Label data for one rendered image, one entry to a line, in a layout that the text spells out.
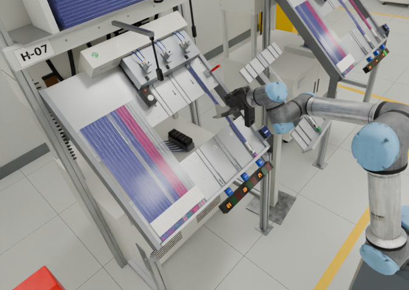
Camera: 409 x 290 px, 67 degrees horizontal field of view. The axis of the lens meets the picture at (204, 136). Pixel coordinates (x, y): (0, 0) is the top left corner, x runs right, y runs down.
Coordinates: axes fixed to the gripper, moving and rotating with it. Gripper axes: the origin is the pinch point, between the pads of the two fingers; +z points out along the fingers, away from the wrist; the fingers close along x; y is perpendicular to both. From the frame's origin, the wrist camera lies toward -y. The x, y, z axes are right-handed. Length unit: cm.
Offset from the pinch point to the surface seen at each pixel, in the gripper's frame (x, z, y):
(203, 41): -162, 185, 40
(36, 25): 50, 7, 62
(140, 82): 27.6, 3.2, 28.6
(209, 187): 28.0, -3.7, -21.9
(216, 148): 13.7, -0.9, -11.3
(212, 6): -183, 167, 68
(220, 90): -7.9, 5.9, 8.0
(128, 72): 28.1, 7.2, 34.2
